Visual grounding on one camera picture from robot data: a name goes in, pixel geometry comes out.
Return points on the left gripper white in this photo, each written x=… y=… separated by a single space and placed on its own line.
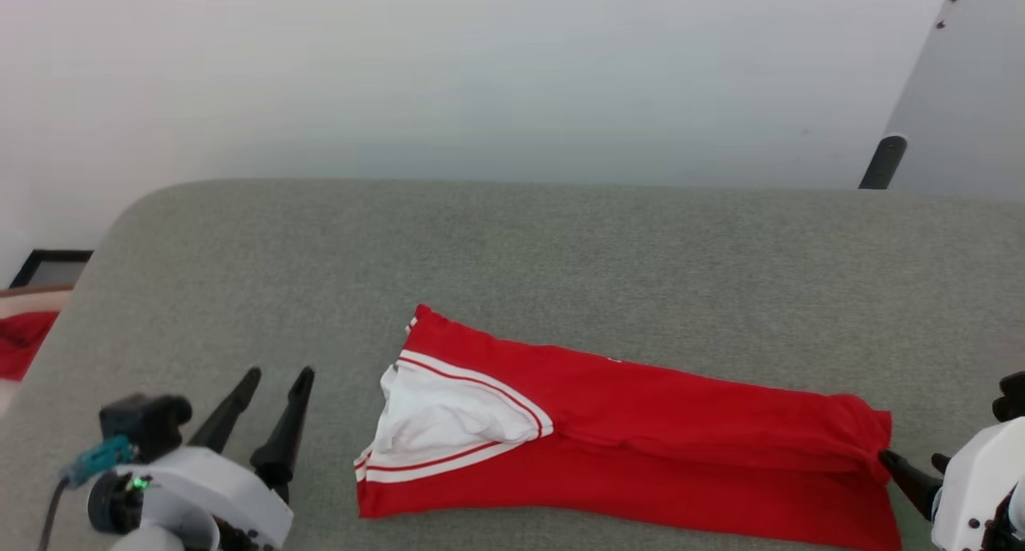
x=216 y=487

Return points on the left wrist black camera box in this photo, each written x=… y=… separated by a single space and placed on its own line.
x=144 y=423

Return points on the black round post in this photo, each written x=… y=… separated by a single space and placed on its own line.
x=882 y=162

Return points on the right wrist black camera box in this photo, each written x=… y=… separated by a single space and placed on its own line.
x=1013 y=395

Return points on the black picture frame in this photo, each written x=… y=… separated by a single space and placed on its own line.
x=32 y=256

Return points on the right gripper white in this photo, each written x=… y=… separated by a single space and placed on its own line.
x=981 y=479

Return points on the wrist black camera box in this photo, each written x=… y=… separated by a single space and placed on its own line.
x=144 y=423
x=1013 y=395

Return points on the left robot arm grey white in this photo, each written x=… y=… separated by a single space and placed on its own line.
x=116 y=503

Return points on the teal left camera connector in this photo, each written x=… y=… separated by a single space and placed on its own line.
x=100 y=459

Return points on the red and white basketball jersey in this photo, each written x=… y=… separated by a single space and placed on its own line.
x=681 y=423

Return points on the grey wall panel with screws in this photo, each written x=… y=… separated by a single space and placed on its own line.
x=969 y=94

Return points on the red cloth in basket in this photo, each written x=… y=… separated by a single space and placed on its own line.
x=20 y=343

